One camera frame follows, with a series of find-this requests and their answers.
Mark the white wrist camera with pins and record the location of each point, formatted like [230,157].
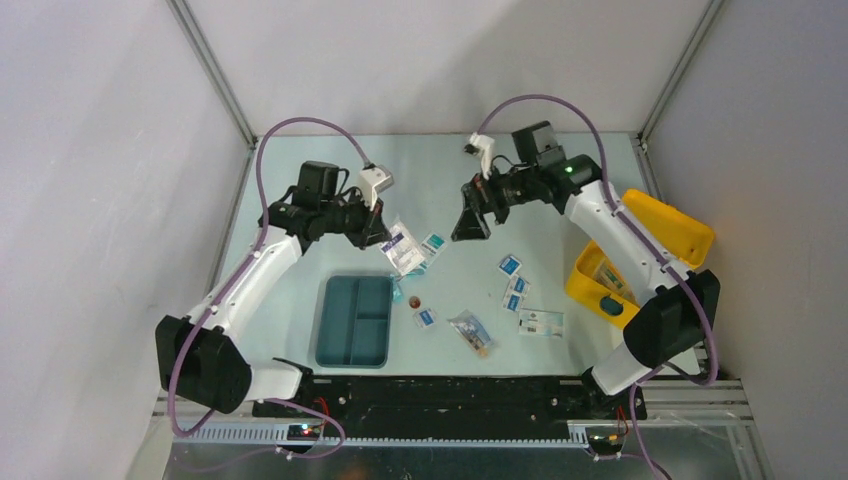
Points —
[372,181]
[482,147]

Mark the white flat labelled packet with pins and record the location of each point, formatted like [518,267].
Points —
[541,323]

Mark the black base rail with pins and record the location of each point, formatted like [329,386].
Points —
[464,408]

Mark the yellow medicine kit box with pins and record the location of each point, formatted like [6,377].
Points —
[643,238]

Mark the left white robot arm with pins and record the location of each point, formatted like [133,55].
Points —
[199,354]

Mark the bag with beige gauze roll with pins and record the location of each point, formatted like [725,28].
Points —
[608,276]

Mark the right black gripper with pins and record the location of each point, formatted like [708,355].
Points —
[480,199]

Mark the teal gauze dressing packet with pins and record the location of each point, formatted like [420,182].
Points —
[432,246]

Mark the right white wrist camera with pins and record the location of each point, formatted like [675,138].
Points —
[482,147]

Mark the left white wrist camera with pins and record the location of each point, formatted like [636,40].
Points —
[372,181]

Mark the twisted teal wrapper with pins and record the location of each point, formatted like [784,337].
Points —
[398,292]

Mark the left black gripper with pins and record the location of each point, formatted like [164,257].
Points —
[372,230]

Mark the white medicine box blue label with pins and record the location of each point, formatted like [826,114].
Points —
[402,250]

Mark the cotton swabs bag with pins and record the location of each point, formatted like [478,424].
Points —
[473,332]

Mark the teal divided plastic tray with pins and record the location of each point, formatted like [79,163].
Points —
[355,322]

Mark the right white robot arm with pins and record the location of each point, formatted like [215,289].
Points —
[675,304]

